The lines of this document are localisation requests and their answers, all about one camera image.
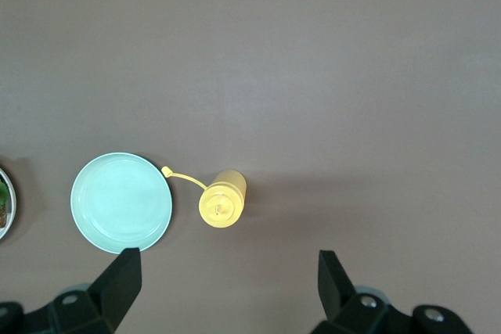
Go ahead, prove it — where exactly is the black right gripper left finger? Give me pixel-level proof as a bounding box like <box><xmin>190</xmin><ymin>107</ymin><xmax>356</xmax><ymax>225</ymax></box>
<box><xmin>0</xmin><ymin>247</ymin><xmax>142</xmax><ymax>334</ymax></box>

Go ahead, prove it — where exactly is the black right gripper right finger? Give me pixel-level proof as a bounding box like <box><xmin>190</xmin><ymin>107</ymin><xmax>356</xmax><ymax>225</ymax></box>
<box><xmin>311</xmin><ymin>250</ymin><xmax>470</xmax><ymax>334</ymax></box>

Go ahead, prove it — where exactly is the yellow squeeze bottle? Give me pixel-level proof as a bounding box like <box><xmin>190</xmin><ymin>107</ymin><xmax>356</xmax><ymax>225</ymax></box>
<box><xmin>160</xmin><ymin>166</ymin><xmax>247</xmax><ymax>229</ymax></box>

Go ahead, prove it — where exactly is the pale green plate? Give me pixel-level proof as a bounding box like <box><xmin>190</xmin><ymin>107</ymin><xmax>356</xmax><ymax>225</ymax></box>
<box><xmin>70</xmin><ymin>152</ymin><xmax>174</xmax><ymax>254</ymax></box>

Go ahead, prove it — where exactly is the beige plate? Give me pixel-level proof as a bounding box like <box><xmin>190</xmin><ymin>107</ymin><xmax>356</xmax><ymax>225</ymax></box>
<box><xmin>0</xmin><ymin>167</ymin><xmax>18</xmax><ymax>242</ymax></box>

